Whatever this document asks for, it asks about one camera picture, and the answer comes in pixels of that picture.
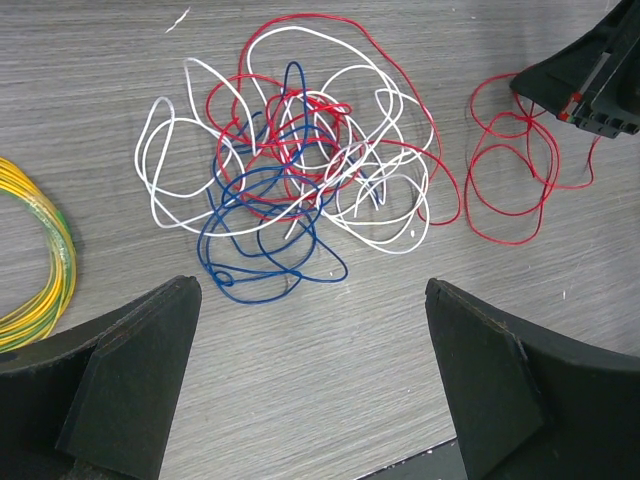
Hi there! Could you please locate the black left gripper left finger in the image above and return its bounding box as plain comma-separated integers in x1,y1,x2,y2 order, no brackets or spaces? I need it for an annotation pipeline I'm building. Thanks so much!
1,276,202,479

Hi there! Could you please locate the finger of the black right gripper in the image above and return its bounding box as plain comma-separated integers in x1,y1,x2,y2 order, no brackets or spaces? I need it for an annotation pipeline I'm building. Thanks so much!
510,1,639,120

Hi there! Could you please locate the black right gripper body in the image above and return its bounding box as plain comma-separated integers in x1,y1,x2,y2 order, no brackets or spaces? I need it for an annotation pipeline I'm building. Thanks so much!
558,14,639,138

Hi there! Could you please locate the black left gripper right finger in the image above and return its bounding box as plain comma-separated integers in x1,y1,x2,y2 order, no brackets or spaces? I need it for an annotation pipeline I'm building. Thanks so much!
425,278,639,479

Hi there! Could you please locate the red cable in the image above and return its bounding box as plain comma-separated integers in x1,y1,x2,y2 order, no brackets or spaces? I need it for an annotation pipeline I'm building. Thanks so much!
205,13,461,227
464,72,601,246

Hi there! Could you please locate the white cable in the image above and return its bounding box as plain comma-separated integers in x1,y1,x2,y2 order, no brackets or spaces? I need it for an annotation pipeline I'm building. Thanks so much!
134,25,435,255

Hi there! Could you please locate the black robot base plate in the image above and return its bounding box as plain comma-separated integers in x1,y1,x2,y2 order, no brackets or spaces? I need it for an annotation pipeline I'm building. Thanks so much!
359,438,467,480

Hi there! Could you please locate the yellow green cable coil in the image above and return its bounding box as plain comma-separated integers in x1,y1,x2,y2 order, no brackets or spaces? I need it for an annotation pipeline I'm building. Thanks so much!
0,157,78,354

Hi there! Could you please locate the blue cable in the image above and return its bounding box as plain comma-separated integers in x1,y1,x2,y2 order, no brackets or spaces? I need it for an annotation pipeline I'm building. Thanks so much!
196,61,386,305

